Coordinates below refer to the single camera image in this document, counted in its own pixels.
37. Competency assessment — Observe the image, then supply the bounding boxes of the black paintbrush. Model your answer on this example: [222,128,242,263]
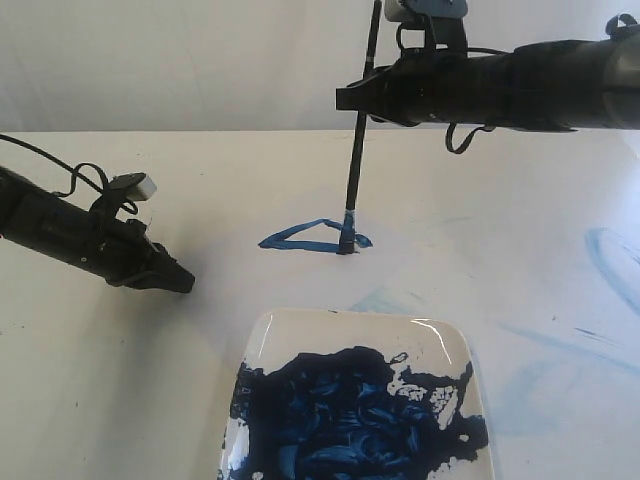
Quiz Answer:
[338,0,382,255]

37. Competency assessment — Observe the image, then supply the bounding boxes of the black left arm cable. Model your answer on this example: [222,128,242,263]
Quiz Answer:
[0,132,141,221]

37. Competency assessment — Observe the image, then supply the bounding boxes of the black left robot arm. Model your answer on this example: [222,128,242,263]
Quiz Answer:
[1,168,195,293]

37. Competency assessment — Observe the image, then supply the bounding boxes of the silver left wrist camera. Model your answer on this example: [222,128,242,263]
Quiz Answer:
[110,173,157,202]

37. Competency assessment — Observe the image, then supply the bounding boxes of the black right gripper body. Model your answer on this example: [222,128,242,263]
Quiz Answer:
[384,47,531,129]

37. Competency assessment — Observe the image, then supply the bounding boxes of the white paper sheet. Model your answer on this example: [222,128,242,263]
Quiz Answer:
[160,185,425,351]

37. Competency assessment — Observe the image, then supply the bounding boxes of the white square paint plate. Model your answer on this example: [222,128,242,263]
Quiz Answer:
[217,309,494,479]

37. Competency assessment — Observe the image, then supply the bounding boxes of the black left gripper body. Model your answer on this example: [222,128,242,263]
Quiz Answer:
[69,217,160,286]

